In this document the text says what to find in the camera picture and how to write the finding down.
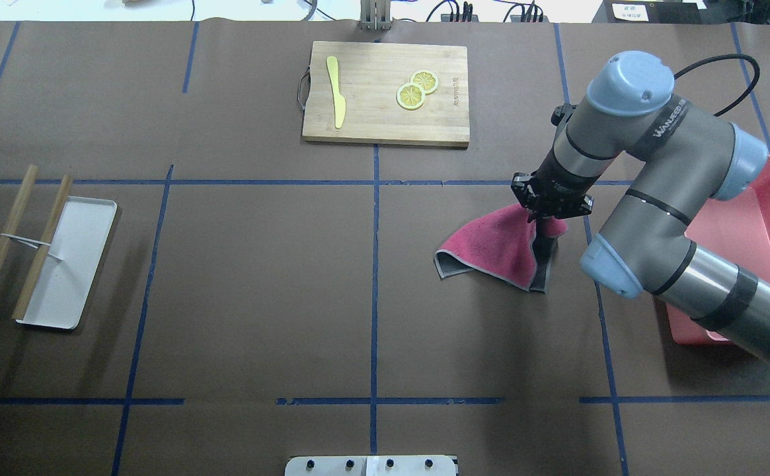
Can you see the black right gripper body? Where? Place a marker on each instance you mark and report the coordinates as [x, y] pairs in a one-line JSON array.
[[554, 190]]

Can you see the pink and grey cloth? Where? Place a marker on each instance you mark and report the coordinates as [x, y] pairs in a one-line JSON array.
[[506, 245]]

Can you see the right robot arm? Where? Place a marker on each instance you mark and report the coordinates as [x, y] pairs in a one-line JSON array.
[[690, 156]]

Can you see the lemon slice upper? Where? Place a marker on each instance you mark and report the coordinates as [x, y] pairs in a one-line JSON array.
[[427, 80]]

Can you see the lemon slice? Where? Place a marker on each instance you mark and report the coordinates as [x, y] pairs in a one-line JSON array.
[[410, 96], [427, 80]]

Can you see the lemon slice lower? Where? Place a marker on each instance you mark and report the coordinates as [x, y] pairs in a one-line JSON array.
[[410, 96]]

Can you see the wooden rack rod inner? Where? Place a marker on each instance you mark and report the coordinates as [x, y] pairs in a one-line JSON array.
[[43, 249]]

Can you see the white rectangular tray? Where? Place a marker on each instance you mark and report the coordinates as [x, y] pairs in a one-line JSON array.
[[69, 272]]

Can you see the wooden cutting board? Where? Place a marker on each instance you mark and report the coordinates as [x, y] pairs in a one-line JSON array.
[[370, 74]]

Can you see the pink plastic bin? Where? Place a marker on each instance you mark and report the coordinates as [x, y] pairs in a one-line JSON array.
[[739, 230]]

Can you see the yellow plastic knife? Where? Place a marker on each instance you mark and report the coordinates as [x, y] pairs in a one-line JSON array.
[[338, 100]]

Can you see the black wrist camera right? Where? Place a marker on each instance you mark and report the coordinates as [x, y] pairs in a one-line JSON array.
[[562, 113]]

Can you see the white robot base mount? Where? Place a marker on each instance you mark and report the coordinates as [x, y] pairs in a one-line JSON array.
[[422, 464]]

